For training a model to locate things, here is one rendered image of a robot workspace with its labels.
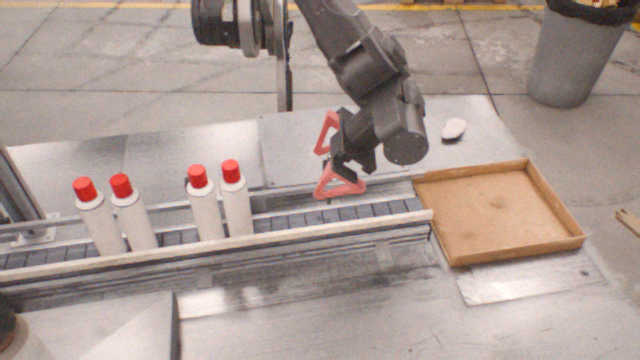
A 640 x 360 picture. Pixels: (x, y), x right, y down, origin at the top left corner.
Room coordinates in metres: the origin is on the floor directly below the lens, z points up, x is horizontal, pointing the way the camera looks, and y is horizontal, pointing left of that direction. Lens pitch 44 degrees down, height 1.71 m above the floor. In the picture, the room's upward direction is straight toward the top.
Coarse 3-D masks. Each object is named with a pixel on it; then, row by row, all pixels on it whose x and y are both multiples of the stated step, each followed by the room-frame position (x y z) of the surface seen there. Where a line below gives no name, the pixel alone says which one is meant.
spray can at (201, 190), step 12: (192, 168) 0.67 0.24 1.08; (204, 168) 0.67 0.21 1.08; (192, 180) 0.66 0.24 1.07; (204, 180) 0.66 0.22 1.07; (192, 192) 0.65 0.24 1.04; (204, 192) 0.65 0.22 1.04; (192, 204) 0.65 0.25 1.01; (204, 204) 0.65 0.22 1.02; (216, 204) 0.66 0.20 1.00; (204, 216) 0.64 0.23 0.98; (216, 216) 0.66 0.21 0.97; (204, 228) 0.64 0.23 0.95; (216, 228) 0.65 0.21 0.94; (204, 240) 0.65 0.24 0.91
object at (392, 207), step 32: (224, 224) 0.71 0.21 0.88; (256, 224) 0.71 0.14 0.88; (288, 224) 0.71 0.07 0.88; (320, 224) 0.71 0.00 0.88; (416, 224) 0.71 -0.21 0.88; (0, 256) 0.63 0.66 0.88; (32, 256) 0.63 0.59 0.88; (64, 256) 0.63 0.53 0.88; (96, 256) 0.63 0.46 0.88; (192, 256) 0.63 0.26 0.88
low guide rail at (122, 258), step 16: (336, 224) 0.68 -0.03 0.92; (352, 224) 0.68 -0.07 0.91; (368, 224) 0.69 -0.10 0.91; (384, 224) 0.69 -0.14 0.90; (224, 240) 0.64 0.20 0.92; (240, 240) 0.64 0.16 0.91; (256, 240) 0.65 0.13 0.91; (272, 240) 0.65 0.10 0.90; (112, 256) 0.60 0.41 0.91; (128, 256) 0.60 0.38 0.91; (144, 256) 0.60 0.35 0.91; (160, 256) 0.61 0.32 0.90; (0, 272) 0.56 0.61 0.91; (16, 272) 0.56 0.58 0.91; (32, 272) 0.57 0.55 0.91; (48, 272) 0.57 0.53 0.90; (64, 272) 0.58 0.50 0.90
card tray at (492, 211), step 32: (512, 160) 0.93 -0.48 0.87; (416, 192) 0.86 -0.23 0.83; (448, 192) 0.85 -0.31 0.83; (480, 192) 0.86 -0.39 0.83; (512, 192) 0.86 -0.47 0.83; (544, 192) 0.85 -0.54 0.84; (448, 224) 0.75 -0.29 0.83; (480, 224) 0.75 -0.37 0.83; (512, 224) 0.75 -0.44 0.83; (544, 224) 0.75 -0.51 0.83; (576, 224) 0.72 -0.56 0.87; (448, 256) 0.66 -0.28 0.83; (480, 256) 0.64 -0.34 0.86; (512, 256) 0.66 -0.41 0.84
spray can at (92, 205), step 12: (84, 180) 0.64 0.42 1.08; (84, 192) 0.62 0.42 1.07; (96, 192) 0.64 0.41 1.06; (84, 204) 0.62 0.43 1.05; (96, 204) 0.62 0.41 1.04; (108, 204) 0.64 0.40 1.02; (84, 216) 0.61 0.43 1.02; (96, 216) 0.61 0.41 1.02; (108, 216) 0.63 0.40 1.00; (96, 228) 0.61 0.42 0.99; (108, 228) 0.62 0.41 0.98; (96, 240) 0.61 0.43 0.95; (108, 240) 0.61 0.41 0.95; (120, 240) 0.63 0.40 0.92; (108, 252) 0.61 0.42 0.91; (120, 252) 0.62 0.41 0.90
